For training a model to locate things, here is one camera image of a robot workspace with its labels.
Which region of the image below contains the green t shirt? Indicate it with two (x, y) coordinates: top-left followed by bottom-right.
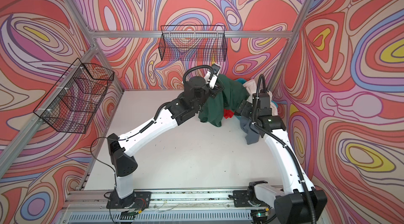
(198, 74), (250, 127)

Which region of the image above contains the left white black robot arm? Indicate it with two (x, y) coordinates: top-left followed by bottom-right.
(107, 64), (224, 201)

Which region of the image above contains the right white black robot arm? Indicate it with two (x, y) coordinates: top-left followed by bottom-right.
(235, 91), (328, 224)

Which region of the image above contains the white t shirt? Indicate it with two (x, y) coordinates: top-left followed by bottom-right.
(243, 80), (278, 116)

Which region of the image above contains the grey t shirt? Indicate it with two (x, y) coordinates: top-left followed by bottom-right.
(239, 117), (261, 145)

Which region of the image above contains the red t shirt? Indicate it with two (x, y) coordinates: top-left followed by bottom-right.
(223, 109), (234, 119)

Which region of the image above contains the black wire basket back wall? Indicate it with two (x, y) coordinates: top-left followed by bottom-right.
(158, 25), (228, 63)

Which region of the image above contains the black wire basket wall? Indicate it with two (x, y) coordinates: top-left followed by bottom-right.
(158, 25), (228, 63)
(33, 58), (115, 134)

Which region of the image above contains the aluminium frame back beam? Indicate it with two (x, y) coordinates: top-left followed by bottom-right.
(89, 30), (292, 38)

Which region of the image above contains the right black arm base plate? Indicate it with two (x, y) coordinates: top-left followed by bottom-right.
(228, 189), (270, 208)

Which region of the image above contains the aluminium front rail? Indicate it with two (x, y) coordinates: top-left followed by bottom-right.
(52, 187), (330, 224)

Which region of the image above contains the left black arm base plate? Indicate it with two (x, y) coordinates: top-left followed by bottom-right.
(106, 190), (152, 210)

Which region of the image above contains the black wire basket left wall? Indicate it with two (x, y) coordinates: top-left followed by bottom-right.
(33, 58), (115, 134)

